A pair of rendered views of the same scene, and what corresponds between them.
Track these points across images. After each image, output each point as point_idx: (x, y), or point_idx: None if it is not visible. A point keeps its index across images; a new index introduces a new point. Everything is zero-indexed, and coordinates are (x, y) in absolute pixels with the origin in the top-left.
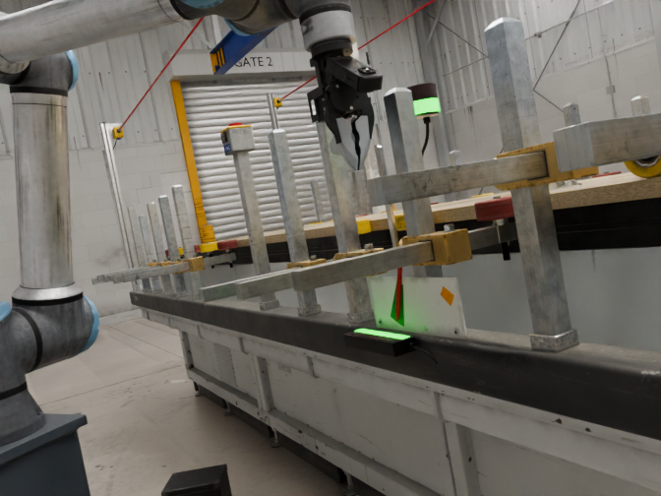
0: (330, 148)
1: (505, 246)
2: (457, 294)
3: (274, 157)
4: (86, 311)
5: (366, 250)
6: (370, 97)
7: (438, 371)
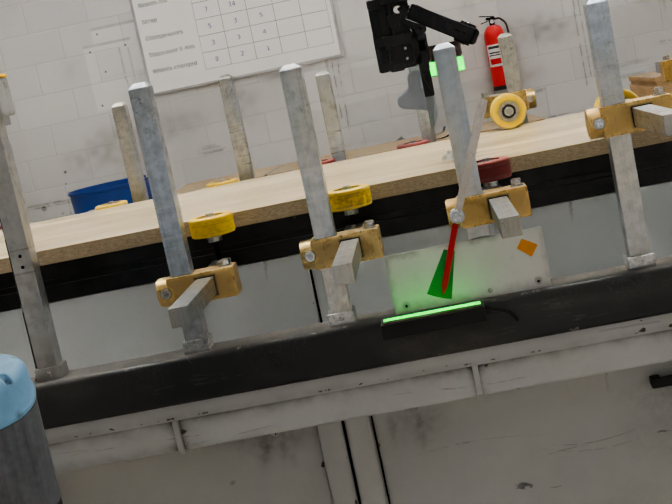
0: (399, 102)
1: None
2: (542, 242)
3: (147, 123)
4: None
5: (372, 227)
6: None
7: (518, 327)
